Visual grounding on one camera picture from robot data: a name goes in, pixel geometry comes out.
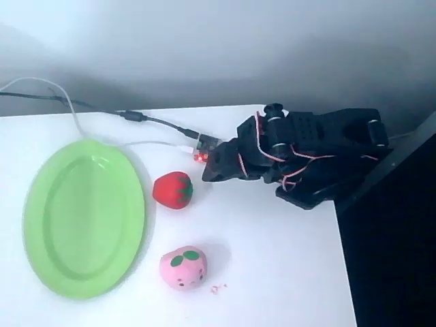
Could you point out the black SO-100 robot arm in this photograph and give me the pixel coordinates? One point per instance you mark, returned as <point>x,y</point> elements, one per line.
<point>340,133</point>

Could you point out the pink peach plush toy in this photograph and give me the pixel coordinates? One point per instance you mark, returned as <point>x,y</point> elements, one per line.
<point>185,269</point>

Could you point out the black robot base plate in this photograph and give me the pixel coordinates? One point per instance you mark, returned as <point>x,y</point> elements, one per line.
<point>299,197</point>

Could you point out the green oval plastic plate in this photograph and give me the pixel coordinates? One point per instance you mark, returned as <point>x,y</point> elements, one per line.
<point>85,218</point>

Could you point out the black cabinet with metal edge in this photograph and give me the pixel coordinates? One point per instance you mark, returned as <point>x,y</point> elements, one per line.
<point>391,238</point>

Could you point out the red strawberry plush toy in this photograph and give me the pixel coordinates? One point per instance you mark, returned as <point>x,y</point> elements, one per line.
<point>168,190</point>

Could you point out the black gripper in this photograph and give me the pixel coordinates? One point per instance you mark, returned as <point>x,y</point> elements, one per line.
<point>221,163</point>

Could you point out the green controller circuit board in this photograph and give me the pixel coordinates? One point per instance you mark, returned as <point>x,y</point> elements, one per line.
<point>206,146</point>

